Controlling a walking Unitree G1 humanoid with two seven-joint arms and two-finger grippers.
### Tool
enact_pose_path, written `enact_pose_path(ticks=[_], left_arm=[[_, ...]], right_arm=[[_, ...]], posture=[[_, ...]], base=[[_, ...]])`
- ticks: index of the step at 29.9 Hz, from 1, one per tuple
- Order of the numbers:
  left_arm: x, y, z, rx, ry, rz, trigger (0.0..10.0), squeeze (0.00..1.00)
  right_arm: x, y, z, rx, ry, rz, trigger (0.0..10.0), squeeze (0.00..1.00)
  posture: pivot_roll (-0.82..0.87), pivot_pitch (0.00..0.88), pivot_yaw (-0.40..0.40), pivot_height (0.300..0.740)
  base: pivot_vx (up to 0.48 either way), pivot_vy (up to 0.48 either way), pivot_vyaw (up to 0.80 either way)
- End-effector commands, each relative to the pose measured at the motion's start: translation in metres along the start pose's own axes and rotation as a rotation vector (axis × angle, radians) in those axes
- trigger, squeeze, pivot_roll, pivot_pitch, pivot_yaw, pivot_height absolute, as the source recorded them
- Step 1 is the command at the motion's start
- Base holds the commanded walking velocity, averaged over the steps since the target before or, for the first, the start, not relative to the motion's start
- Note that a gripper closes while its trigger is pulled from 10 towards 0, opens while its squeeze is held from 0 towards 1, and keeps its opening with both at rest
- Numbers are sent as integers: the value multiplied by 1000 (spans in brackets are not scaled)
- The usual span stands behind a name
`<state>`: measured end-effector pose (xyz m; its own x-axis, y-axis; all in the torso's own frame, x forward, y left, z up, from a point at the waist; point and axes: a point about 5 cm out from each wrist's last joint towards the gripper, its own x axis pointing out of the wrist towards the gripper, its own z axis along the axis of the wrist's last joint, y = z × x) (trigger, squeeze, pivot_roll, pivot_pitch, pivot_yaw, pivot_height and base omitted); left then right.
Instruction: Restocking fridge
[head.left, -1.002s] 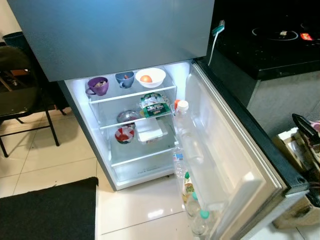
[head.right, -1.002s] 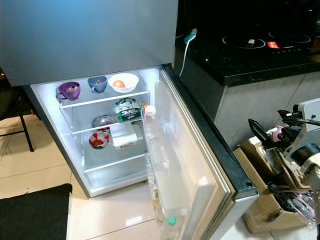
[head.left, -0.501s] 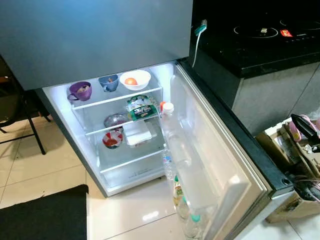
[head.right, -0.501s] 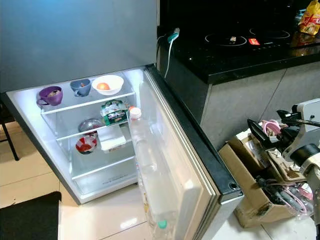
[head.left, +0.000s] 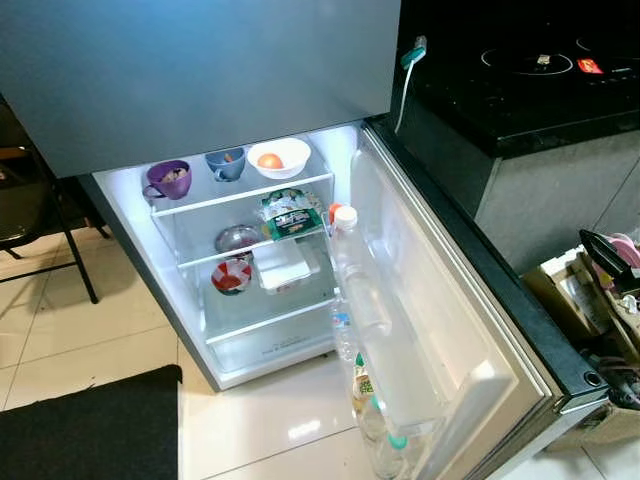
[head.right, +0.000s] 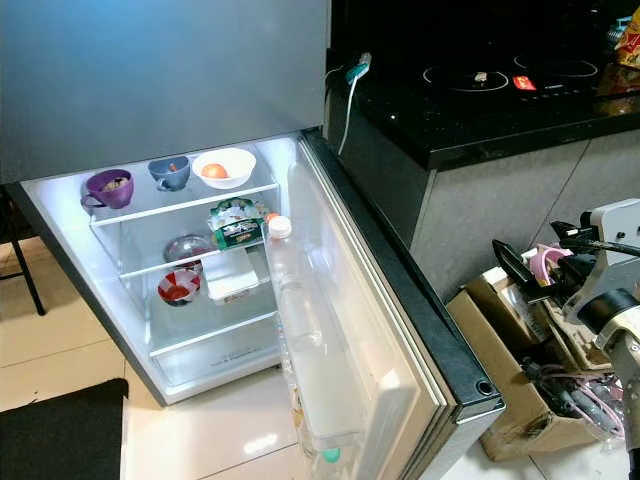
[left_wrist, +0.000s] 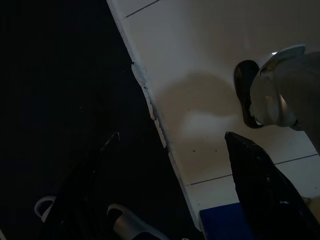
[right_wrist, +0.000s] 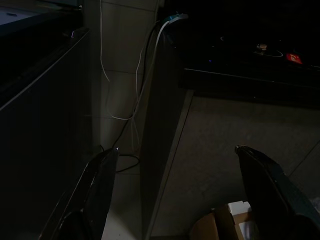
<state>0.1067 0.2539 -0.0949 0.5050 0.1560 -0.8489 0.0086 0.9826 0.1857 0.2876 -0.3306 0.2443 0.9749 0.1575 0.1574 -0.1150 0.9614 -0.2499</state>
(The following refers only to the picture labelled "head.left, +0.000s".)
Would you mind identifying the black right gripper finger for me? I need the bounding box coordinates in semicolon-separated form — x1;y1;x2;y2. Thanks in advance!
578;230;640;296

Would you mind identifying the silver fridge door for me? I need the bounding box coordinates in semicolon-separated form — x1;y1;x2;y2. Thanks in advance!
345;120;611;480

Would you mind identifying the white plastic tray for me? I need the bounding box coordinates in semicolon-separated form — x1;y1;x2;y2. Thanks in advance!
255;245;313;294

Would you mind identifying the glass fridge shelf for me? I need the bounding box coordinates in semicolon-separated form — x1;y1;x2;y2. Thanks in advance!
178;235;331;271
203;295;336;346
148;170;336;219

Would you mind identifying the silver two-door fridge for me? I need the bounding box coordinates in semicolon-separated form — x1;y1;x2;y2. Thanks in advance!
0;0;611;480

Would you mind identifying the pink slipper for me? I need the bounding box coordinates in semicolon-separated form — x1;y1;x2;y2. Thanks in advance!
612;235;640;271

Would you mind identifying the shallow cardboard box of clutter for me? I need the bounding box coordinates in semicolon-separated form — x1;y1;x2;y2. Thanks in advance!
525;245;640;351

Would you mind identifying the black-topped grey kitchen counter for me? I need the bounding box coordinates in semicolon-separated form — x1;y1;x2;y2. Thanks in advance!
395;0;640;276

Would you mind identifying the black induction hob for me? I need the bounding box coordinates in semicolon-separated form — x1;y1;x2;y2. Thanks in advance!
478;38;640;86

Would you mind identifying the clear bottle teal cap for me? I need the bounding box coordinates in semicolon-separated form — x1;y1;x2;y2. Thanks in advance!
365;400;441;480

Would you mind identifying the green white food packet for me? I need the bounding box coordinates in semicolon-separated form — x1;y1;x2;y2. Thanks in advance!
260;190;326;241

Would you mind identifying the wide white bowl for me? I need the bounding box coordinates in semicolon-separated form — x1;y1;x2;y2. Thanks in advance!
247;138;313;181

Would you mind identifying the steel bowl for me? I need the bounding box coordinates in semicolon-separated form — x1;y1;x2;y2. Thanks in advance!
214;225;263;256

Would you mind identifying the red white bowl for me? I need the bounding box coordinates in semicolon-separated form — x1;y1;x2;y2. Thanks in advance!
211;258;253;297

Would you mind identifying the blue-grey cup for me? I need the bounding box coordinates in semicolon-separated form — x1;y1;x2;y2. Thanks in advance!
205;148;247;183

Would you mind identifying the purple cup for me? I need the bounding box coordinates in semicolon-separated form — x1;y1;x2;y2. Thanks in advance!
142;160;193;201

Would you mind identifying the black floor mat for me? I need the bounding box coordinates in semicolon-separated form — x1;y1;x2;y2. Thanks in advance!
0;364;184;480

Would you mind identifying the dark chair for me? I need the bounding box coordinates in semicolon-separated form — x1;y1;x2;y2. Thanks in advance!
0;95;101;306

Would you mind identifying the white cable teal plug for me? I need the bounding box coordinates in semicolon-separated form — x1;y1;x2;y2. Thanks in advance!
395;35;429;136

